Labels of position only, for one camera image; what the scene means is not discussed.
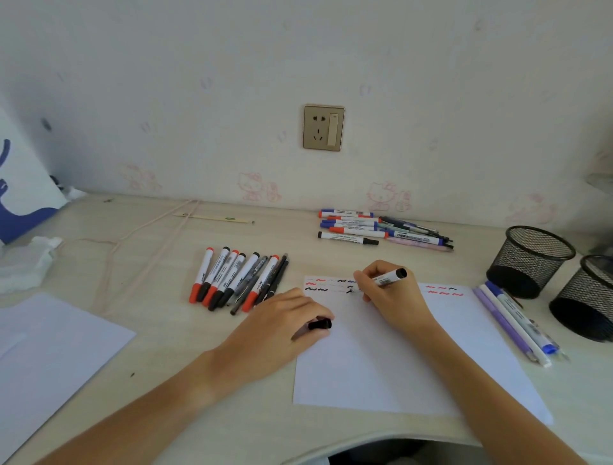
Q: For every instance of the purple slim pen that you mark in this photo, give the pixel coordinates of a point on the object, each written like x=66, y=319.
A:
x=500, y=321

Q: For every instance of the black mesh cup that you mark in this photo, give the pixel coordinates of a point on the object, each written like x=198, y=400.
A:
x=589, y=302
x=531, y=261

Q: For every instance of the gold wall socket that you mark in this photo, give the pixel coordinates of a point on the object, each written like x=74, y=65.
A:
x=316, y=127

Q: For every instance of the person's left forearm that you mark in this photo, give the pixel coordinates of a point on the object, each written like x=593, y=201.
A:
x=134, y=417

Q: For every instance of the light wooden table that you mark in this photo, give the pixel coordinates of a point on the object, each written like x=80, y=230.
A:
x=167, y=345

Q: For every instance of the blue-capped white marker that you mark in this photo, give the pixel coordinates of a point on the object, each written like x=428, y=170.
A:
x=493, y=287

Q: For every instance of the white slim pen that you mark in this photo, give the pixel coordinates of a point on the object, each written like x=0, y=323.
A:
x=515, y=328

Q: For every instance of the small white scrap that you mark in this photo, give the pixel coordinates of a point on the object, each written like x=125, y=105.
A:
x=75, y=193

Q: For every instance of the pile of assorted pens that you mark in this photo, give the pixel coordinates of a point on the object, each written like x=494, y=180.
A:
x=354, y=225

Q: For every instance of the person's right forearm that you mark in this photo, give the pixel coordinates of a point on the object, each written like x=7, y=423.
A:
x=488, y=402

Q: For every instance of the person's right hand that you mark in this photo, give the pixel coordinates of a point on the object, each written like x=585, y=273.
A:
x=397, y=302

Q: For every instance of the wooden pencil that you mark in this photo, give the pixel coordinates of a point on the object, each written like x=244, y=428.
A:
x=561, y=353

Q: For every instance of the blank white paper sheet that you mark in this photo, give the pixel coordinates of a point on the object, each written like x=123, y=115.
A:
x=52, y=359

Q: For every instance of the white paper sheet with squiggles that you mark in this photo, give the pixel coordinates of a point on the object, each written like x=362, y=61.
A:
x=364, y=378

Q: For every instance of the black slim pen silver tip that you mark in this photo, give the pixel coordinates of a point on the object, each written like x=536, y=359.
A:
x=282, y=261
x=280, y=278

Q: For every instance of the paper-wrapped chopsticks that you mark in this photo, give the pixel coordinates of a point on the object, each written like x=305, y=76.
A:
x=210, y=218

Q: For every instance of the red-capped white marker pen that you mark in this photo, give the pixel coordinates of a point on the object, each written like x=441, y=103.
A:
x=203, y=270
x=266, y=278
x=225, y=270

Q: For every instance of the black marker cap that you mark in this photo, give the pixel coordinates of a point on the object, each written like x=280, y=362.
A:
x=320, y=325

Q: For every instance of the clear acrylic rack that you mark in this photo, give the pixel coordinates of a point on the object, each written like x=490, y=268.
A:
x=603, y=182

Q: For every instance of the white plastic bag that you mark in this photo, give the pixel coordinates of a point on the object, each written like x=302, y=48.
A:
x=24, y=182

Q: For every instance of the person's left hand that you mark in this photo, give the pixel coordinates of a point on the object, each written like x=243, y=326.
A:
x=268, y=345

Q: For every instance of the crumpled white tissue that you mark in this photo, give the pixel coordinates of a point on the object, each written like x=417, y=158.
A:
x=24, y=266

